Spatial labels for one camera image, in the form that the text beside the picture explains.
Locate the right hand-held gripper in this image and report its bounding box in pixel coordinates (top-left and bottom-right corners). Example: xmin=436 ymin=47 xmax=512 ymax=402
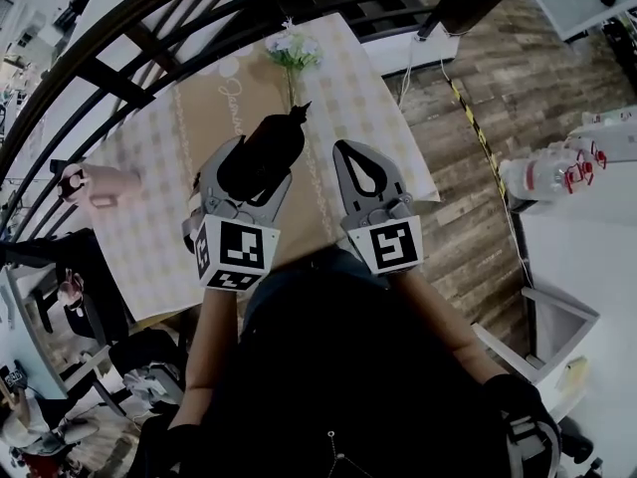
xmin=331 ymin=138 xmax=425 ymax=277

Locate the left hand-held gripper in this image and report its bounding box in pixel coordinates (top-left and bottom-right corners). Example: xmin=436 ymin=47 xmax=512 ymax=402
xmin=181 ymin=135 xmax=294 ymax=293

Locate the black pouch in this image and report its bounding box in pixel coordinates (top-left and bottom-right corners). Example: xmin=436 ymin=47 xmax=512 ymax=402
xmin=217 ymin=100 xmax=314 ymax=206

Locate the person's right forearm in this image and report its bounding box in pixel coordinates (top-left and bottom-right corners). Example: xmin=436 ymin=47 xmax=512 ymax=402
xmin=392 ymin=271 xmax=499 ymax=383

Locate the person's left forearm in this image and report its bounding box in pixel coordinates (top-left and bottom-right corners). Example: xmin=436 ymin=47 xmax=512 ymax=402
xmin=168 ymin=286 xmax=243 ymax=430

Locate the beige checked tablecloth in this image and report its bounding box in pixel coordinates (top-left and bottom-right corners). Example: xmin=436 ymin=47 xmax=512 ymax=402
xmin=84 ymin=11 xmax=442 ymax=321

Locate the yellow black striped floor strip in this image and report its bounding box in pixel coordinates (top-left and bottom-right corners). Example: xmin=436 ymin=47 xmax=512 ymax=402
xmin=447 ymin=78 xmax=510 ymax=204

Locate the pink water bottle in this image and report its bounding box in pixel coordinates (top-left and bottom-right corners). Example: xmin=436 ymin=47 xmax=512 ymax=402
xmin=57 ymin=161 xmax=142 ymax=208

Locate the artificial flower bunch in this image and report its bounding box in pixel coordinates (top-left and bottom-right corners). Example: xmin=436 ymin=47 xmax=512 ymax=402
xmin=263 ymin=17 xmax=323 ymax=114

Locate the black metal railing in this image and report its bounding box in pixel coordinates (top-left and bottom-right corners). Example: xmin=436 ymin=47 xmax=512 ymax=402
xmin=0 ymin=0 xmax=459 ymax=243

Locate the person's black clothing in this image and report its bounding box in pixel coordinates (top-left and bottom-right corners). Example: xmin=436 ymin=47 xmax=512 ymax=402
xmin=133 ymin=246 xmax=564 ymax=478

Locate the pink soft toy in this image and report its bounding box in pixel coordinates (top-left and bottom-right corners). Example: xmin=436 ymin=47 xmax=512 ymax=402
xmin=56 ymin=271 xmax=86 ymax=309

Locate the grey clothing heap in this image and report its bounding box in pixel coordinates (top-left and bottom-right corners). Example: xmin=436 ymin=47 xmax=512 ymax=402
xmin=121 ymin=363 xmax=183 ymax=405

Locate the white partition desk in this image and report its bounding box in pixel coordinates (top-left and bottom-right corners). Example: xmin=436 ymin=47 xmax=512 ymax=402
xmin=472 ymin=112 xmax=637 ymax=417

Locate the pale grey desk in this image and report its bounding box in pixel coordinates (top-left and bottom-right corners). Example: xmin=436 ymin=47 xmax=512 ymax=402
xmin=0 ymin=266 xmax=69 ymax=400

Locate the yellow note pad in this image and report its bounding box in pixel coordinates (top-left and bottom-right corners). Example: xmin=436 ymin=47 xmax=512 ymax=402
xmin=559 ymin=356 xmax=589 ymax=393

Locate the white cable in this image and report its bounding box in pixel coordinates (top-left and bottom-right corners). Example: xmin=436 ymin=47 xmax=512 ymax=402
xmin=397 ymin=37 xmax=417 ymax=110

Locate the grey shoulder strap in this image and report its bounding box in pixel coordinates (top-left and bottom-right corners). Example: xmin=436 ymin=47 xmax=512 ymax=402
xmin=505 ymin=413 xmax=554 ymax=478

